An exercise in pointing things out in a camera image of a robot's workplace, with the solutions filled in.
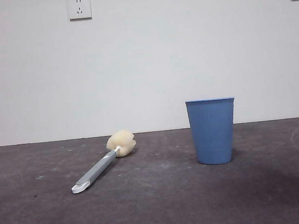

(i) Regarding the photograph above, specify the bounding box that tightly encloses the blue ribbed plastic cup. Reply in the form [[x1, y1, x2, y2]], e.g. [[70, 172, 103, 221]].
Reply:
[[185, 96, 241, 168]]

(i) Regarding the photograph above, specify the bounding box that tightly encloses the grey-handled sponge cup brush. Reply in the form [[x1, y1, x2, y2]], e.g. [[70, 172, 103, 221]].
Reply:
[[66, 128, 142, 196]]

